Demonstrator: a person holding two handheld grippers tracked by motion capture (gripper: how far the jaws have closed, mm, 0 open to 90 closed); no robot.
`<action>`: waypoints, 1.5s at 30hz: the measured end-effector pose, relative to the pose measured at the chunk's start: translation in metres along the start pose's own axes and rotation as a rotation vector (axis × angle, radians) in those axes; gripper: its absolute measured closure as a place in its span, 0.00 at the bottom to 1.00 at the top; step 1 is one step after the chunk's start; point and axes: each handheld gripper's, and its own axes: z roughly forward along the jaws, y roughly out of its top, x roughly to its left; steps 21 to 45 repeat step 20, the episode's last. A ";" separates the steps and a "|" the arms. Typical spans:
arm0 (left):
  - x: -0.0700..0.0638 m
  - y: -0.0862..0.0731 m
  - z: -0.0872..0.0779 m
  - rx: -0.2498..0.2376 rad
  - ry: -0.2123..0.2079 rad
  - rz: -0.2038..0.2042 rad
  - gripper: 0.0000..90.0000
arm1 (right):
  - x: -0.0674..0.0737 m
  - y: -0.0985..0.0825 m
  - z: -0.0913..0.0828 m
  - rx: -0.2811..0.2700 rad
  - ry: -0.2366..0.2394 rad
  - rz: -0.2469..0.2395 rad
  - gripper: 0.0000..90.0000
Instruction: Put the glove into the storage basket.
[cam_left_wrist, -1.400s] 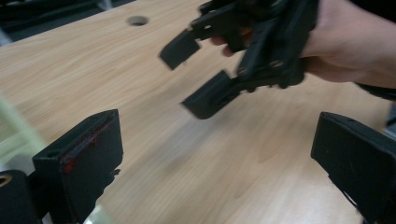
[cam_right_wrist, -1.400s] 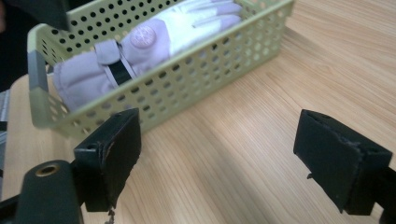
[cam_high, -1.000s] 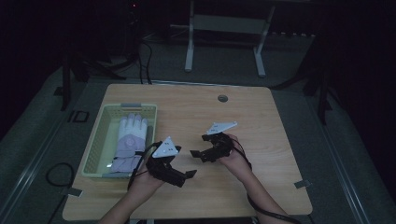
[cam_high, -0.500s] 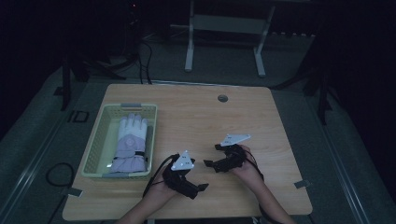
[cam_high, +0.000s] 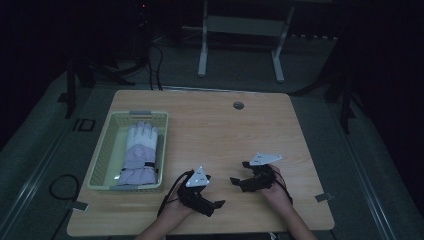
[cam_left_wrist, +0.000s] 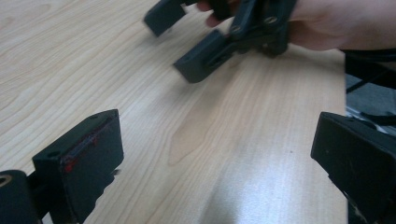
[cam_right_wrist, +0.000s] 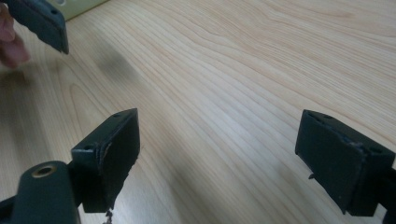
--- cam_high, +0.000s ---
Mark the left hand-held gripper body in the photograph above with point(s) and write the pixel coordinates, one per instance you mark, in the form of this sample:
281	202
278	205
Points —
196	191

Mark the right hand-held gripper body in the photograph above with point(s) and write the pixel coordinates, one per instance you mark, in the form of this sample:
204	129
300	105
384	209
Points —
261	176

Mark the lilac and white glove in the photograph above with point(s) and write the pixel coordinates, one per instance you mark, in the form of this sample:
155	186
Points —
140	153

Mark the pale green plastic basket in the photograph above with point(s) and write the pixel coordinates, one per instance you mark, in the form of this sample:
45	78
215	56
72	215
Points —
110	156

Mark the person's right hand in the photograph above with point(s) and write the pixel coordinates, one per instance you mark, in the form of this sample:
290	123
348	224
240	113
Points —
278	191

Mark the person's left hand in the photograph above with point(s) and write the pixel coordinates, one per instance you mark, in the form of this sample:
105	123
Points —
176	210

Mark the grey tape piece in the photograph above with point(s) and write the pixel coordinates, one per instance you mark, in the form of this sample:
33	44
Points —
80	206
323	197

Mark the black metal stand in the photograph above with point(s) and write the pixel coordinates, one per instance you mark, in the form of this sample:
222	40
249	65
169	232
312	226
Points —
345	100

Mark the black tripod stand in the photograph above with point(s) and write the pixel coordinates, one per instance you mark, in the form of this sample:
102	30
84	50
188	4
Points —
70	90

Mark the black equipment with red light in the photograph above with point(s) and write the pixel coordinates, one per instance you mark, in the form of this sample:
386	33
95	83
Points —
143	30

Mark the white metal desk frame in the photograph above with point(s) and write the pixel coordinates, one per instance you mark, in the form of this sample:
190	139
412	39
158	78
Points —
245	28

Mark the black rectangular floor frame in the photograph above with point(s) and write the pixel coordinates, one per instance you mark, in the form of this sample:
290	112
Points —
74	125

